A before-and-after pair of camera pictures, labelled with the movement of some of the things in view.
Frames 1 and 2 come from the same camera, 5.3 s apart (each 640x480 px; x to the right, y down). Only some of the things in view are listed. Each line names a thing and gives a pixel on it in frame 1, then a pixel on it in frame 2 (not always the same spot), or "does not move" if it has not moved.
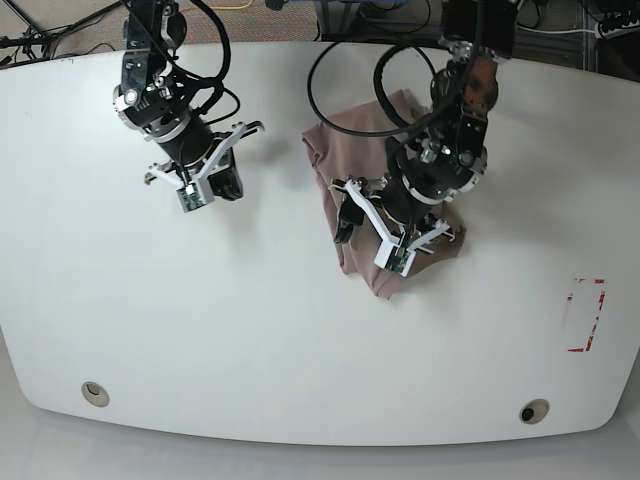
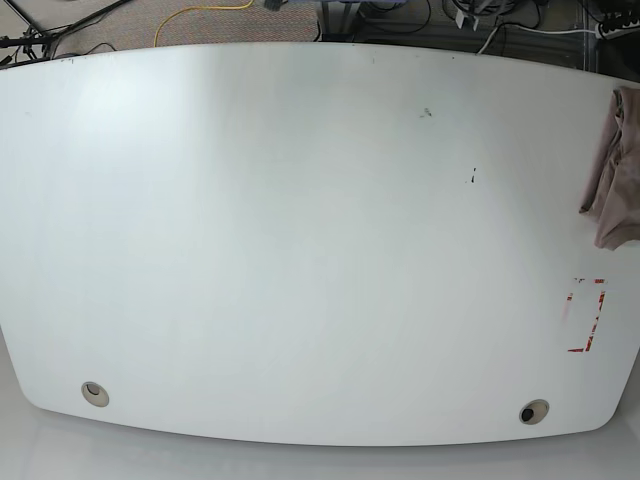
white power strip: (623, 29) does not move
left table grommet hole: (95, 394) does not move
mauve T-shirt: (340, 155) -> (613, 199)
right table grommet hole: (534, 411) does not move
